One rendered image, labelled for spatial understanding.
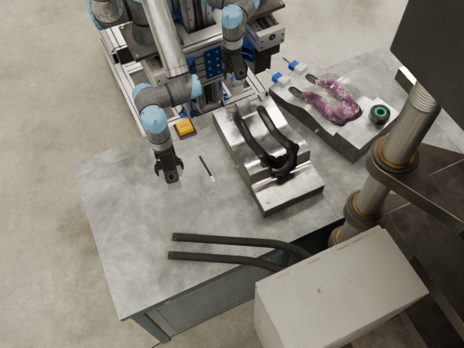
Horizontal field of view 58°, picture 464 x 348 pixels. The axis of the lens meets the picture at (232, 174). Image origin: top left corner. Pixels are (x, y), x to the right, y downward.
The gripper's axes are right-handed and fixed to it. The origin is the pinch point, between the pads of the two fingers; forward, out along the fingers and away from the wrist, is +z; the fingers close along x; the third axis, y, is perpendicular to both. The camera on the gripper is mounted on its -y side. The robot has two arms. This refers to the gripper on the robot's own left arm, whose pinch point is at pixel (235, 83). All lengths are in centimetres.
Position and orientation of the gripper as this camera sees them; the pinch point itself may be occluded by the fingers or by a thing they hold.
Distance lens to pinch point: 180.1
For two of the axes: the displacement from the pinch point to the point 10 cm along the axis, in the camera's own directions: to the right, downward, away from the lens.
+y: -3.3, -8.1, 4.8
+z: 0.3, 5.0, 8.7
